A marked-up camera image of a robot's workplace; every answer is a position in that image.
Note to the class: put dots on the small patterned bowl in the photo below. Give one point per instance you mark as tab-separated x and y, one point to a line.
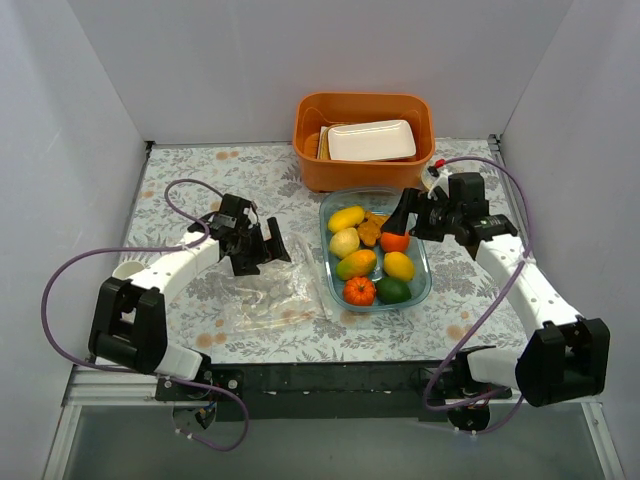
428	179

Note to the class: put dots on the white rectangular tray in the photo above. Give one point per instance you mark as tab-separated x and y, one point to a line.
386	140

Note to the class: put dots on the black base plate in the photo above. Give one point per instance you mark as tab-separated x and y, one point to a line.
334	390

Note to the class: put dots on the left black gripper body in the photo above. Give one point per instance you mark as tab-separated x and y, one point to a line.
255	248

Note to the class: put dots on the floral tablecloth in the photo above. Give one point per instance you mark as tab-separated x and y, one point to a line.
458	308

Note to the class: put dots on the bright yellow lemon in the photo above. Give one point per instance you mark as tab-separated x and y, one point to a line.
399	266

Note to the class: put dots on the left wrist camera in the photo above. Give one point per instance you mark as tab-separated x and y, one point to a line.
252	214

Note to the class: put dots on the yellow mango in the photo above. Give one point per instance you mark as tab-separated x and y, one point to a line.
346	218

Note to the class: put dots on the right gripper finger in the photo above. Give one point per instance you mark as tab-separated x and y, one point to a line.
426	224
397	222

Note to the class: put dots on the orange green mango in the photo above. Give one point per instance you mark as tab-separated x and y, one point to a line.
358	264

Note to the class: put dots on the tan plates in basin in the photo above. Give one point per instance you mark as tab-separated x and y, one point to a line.
320	142

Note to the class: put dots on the clear zip top bag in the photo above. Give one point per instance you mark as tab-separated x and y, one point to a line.
283	296

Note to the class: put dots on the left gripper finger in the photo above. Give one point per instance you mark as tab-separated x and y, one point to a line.
275	244
246	261

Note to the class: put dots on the white cup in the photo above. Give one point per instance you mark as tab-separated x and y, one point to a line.
127	269

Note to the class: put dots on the brown fried chicken piece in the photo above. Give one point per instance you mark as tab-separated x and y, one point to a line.
369	231

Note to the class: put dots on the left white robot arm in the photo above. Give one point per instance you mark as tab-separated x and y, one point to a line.
130	323

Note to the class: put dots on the pale yellow lemon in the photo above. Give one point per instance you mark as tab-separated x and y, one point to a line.
344	242

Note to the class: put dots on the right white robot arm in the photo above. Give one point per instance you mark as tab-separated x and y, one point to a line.
566	354

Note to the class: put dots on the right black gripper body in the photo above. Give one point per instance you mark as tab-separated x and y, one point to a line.
420	216

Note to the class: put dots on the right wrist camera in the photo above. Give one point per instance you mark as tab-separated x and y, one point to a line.
439	168

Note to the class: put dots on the orange fruit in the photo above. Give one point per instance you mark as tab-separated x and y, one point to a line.
390	242

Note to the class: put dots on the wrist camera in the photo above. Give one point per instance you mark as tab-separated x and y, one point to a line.
252	214
439	168

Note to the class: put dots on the orange plastic basin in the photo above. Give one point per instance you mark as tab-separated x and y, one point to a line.
326	109

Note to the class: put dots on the small orange pumpkin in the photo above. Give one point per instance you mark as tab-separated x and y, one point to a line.
359	291

